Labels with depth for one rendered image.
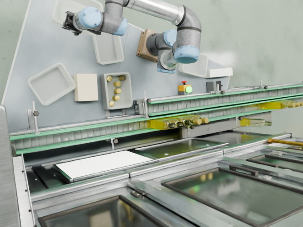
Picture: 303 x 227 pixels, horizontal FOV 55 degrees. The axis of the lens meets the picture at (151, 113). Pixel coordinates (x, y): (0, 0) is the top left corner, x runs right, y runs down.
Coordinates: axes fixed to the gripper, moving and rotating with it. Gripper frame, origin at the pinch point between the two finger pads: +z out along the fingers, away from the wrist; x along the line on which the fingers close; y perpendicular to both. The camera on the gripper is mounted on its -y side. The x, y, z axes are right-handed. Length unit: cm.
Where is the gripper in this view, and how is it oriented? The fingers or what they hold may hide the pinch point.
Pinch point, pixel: (74, 27)
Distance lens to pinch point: 149.8
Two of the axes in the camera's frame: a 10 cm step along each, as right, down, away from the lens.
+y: -8.4, -2.0, -5.0
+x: -2.5, 9.7, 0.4
